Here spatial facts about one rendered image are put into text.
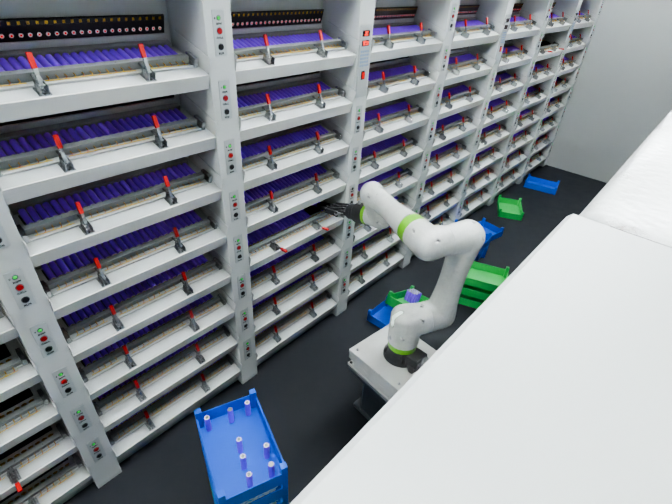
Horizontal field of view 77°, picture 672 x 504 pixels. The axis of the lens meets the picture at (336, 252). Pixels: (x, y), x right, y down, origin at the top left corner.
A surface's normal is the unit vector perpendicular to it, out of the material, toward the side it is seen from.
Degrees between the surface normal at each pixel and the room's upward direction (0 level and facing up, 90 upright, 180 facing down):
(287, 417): 0
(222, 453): 0
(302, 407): 0
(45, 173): 17
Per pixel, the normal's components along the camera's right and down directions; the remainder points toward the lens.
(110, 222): 0.27, -0.67
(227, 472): 0.06, -0.83
